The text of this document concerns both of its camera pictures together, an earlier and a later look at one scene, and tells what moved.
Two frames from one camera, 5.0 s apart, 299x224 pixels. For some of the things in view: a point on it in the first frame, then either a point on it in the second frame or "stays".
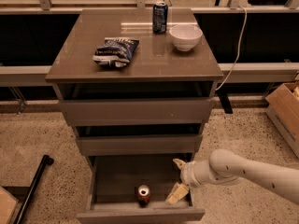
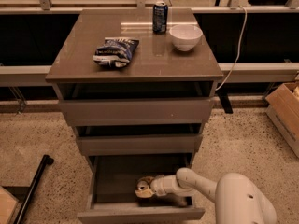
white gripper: (188, 174) to (157, 186)
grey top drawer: (139, 111) stays
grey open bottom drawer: (113, 180) stays
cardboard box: (282, 108) stays
